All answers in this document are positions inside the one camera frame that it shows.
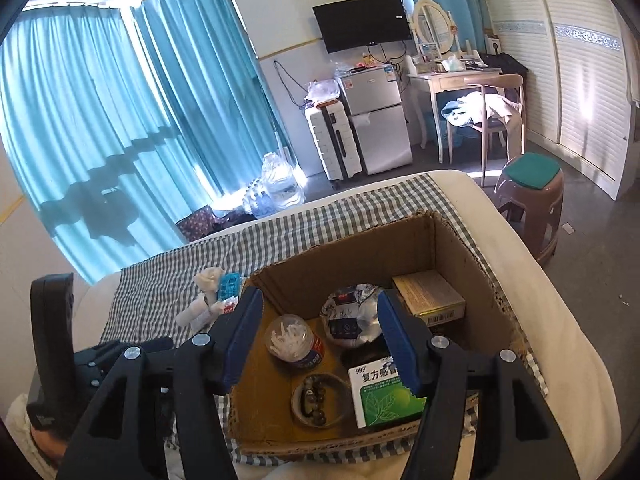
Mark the dark patterned bag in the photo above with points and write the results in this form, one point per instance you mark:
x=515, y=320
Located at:
x=202, y=223

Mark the brown stool teal cushion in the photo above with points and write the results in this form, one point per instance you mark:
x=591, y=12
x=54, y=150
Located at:
x=530, y=194

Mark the dark tissue paper pack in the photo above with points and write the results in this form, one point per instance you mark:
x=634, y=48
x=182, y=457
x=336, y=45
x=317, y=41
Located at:
x=350, y=316

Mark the water bottle pack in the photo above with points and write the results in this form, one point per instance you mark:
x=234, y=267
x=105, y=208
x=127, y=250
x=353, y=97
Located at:
x=257, y=202

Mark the green 999 medicine box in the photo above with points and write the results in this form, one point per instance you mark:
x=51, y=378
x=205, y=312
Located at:
x=379, y=396

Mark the white louvered wardrobe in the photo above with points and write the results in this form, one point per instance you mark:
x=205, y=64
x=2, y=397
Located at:
x=582, y=83

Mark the checkered tablecloth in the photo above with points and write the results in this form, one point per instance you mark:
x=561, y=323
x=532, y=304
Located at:
x=297, y=261

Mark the red white sachet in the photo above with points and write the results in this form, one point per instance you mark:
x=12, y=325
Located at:
x=220, y=307

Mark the clothes on chair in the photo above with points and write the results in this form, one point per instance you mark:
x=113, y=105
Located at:
x=473, y=107

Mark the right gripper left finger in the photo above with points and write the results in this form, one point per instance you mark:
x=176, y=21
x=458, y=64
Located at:
x=122, y=433

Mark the white tape roll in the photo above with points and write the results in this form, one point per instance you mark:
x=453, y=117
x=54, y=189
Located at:
x=321, y=401

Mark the teal curtain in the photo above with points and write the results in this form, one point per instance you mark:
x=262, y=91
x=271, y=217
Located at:
x=120, y=122

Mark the person left hand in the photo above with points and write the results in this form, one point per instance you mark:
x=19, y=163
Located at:
x=44, y=450

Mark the wooden chair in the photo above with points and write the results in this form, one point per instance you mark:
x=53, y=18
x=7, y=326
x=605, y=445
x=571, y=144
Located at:
x=512, y=87

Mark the tan cardboard medicine box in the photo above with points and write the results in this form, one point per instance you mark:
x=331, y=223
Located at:
x=428, y=296

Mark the large water jug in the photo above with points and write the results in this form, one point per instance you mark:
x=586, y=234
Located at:
x=280, y=183

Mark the clear cotton swab container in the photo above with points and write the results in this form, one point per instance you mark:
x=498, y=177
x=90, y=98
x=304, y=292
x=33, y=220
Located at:
x=291, y=340

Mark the white suitcase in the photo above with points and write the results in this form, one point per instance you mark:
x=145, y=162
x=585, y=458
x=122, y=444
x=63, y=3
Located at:
x=334, y=140

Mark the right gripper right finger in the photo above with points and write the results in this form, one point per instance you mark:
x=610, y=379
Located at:
x=517, y=436

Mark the white bed mattress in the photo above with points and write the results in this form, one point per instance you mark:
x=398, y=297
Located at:
x=550, y=309

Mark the silver mini fridge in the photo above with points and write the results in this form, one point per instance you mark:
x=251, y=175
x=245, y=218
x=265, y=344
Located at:
x=375, y=110

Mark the white ointment tube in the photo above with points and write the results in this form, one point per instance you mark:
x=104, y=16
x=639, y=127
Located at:
x=196, y=315

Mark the wooden desk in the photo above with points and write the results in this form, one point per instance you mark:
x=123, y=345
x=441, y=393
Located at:
x=433, y=84

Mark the oval vanity mirror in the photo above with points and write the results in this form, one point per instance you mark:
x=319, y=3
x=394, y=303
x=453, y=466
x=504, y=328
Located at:
x=433, y=30

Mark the teal blister pack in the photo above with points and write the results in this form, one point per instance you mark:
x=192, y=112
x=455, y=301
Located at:
x=230, y=285

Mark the black wall television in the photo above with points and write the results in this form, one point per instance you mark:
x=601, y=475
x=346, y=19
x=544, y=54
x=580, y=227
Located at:
x=349, y=24

